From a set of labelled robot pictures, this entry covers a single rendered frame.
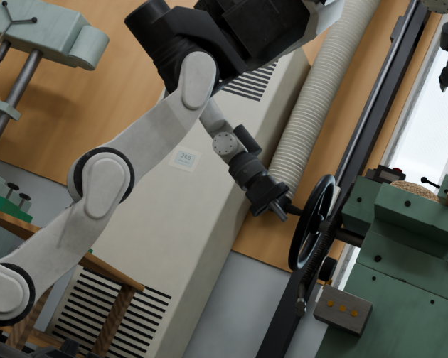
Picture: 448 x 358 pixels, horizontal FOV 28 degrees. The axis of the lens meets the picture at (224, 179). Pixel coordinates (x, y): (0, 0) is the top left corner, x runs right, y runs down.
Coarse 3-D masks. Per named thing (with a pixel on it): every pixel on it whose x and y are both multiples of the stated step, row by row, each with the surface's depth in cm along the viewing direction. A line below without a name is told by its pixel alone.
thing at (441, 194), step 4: (444, 176) 244; (444, 180) 244; (444, 184) 243; (440, 188) 243; (444, 188) 243; (440, 192) 243; (444, 192) 242; (440, 196) 243; (444, 196) 242; (440, 200) 246; (444, 200) 244
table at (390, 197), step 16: (384, 192) 215; (400, 192) 215; (352, 208) 237; (384, 208) 215; (400, 208) 213; (416, 208) 213; (432, 208) 212; (352, 224) 245; (368, 224) 237; (400, 224) 223; (416, 224) 216; (432, 224) 211
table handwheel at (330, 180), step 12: (324, 180) 242; (312, 192) 239; (324, 192) 258; (312, 204) 237; (324, 204) 260; (300, 216) 237; (312, 216) 248; (324, 216) 261; (300, 228) 236; (312, 228) 247; (324, 228) 247; (300, 240) 237; (312, 240) 260; (348, 240) 245; (360, 240) 244; (288, 264) 245; (300, 264) 251
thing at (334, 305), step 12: (324, 288) 214; (336, 288) 213; (324, 300) 213; (336, 300) 212; (348, 300) 212; (360, 300) 211; (324, 312) 212; (336, 312) 212; (348, 312) 211; (360, 312) 211; (336, 324) 211; (348, 324) 210; (360, 324) 210; (360, 336) 213
